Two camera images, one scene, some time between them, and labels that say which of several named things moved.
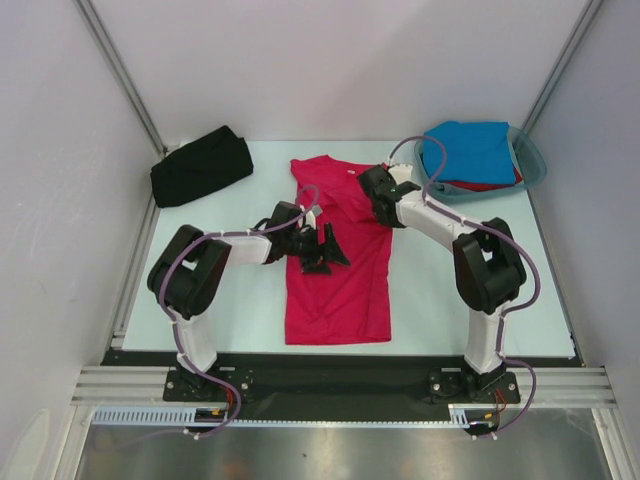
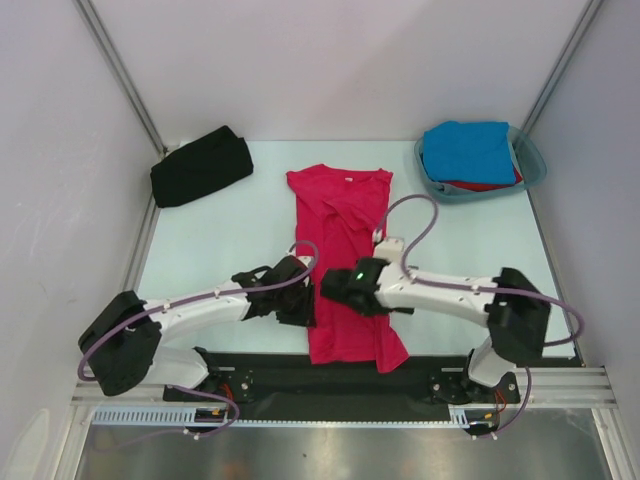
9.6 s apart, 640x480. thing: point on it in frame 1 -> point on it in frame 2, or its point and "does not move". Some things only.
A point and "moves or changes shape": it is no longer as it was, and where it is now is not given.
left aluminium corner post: [95, 25] does not move
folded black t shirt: [203, 164] does not move
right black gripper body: [388, 222] -> [386, 308]
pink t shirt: [351, 305] moves or changes shape
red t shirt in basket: [478, 186] does not move
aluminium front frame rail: [554, 386] does not move
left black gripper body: [305, 245] -> [294, 307]
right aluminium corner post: [584, 22] does not move
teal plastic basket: [530, 158] does not move
